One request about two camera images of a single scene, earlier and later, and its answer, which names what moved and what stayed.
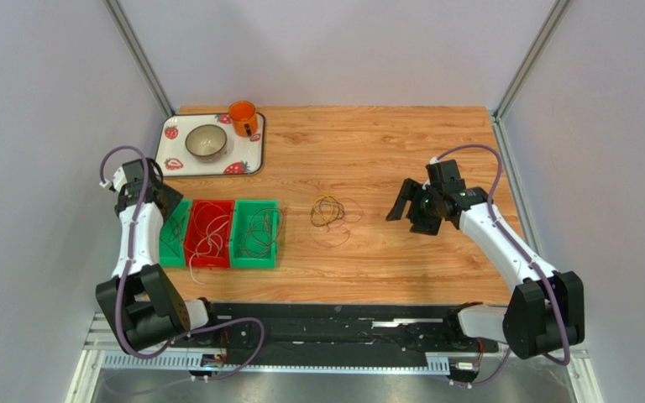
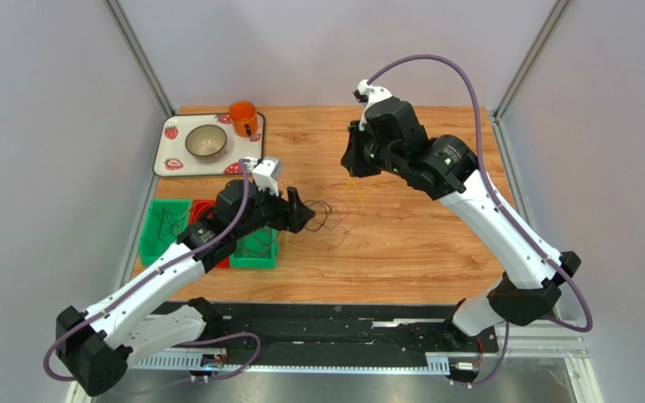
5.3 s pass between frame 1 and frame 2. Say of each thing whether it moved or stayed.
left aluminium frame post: stayed
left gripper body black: moved
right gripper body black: moved
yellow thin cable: moved
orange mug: stayed
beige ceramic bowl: stayed
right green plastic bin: stayed
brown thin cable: stayed
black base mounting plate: stayed
